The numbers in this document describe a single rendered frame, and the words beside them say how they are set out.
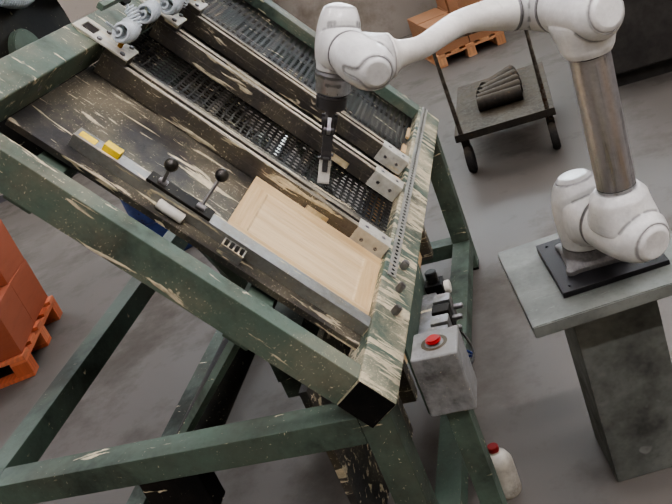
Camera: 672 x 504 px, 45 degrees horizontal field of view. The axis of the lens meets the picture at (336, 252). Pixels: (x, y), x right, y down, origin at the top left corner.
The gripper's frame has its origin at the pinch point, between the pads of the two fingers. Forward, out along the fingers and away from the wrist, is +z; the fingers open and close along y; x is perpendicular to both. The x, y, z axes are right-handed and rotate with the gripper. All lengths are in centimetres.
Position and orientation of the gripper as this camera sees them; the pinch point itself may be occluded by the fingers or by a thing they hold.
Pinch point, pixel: (324, 170)
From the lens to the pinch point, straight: 205.9
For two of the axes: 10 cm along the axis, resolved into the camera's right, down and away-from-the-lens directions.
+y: -0.1, 4.7, -8.8
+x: 9.9, 0.9, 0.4
